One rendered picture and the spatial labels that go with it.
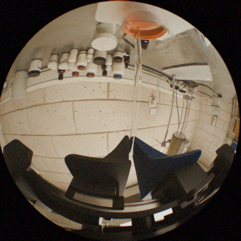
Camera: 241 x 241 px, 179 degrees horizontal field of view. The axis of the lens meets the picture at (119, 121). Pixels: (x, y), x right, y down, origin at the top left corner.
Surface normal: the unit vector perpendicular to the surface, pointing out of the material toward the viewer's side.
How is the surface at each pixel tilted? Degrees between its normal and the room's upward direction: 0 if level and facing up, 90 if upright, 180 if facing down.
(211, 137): 90
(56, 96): 90
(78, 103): 90
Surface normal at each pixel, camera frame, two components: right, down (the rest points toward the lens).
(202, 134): -0.95, 0.05
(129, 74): 0.32, 0.30
